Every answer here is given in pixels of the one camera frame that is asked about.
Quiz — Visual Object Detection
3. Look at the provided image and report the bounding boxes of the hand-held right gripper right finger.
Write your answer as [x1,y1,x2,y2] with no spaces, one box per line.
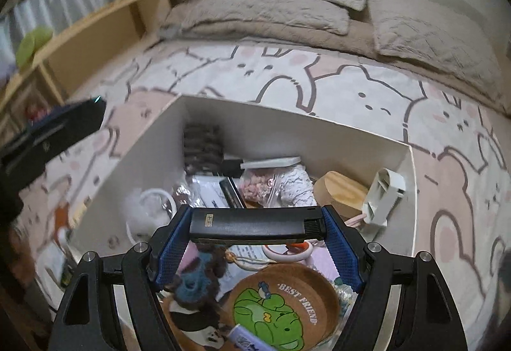
[320,206,469,351]

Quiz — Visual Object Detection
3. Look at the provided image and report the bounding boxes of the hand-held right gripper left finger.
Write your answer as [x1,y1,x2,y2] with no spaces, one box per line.
[48,206,195,351]

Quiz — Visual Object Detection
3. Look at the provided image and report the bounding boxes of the black rectangular lighter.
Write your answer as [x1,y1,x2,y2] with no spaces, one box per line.
[188,206,327,245]

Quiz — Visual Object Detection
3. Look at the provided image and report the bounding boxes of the white cardboard box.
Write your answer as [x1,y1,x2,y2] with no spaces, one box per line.
[72,93,418,351]

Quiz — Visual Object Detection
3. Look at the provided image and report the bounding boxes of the pink cloth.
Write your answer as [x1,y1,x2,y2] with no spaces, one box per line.
[307,245,341,280]

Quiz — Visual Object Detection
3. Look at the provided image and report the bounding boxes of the blue crochet scrunchie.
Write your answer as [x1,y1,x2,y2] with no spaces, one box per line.
[172,251,221,304]

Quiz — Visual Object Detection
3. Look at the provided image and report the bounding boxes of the white fluffy pompom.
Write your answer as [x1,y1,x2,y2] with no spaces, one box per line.
[128,193,173,241]

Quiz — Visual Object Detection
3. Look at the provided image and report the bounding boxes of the orange white scissors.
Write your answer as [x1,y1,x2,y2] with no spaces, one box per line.
[261,240,317,264]

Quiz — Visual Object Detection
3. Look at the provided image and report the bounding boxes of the brown frog coaster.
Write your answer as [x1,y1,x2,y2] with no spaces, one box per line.
[217,261,343,351]

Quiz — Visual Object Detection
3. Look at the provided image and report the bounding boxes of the round wooden box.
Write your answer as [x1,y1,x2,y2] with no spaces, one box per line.
[313,171,370,217]

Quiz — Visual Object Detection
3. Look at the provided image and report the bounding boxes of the white printed paper sheet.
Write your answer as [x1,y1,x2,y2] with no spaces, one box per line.
[192,175,233,211]
[235,245,269,265]

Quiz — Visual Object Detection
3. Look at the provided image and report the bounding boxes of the cream plastic holder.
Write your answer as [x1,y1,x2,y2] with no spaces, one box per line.
[361,168,407,227]

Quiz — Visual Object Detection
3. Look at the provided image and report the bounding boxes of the bag of white fluff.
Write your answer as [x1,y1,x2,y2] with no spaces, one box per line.
[275,168,317,209]

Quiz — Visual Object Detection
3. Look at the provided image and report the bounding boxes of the black printed box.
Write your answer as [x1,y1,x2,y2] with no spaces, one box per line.
[219,177,246,210]

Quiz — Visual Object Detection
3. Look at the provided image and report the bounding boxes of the green plush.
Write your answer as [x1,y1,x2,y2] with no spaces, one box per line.
[15,26,55,69]

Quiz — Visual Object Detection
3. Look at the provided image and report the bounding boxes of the small black cube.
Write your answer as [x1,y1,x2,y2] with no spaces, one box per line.
[221,160,245,179]

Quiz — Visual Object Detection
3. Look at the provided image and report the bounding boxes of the bag of pink beads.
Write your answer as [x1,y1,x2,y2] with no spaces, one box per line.
[240,169,281,203]

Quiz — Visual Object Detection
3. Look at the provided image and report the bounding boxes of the brown hair claw clip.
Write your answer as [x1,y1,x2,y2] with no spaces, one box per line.
[183,122,223,173]

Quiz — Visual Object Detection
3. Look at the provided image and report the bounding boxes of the white purple lighter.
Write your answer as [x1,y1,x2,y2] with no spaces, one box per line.
[227,324,271,351]

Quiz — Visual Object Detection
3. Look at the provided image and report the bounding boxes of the wooden shelf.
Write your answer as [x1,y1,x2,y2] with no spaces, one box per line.
[0,0,204,136]

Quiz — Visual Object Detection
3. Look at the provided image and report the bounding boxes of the beige blanket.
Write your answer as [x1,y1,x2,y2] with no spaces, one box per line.
[160,2,511,113]

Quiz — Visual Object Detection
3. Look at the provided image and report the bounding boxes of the beige quilted pillow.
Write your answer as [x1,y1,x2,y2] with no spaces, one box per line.
[367,0,500,89]
[179,0,351,35]

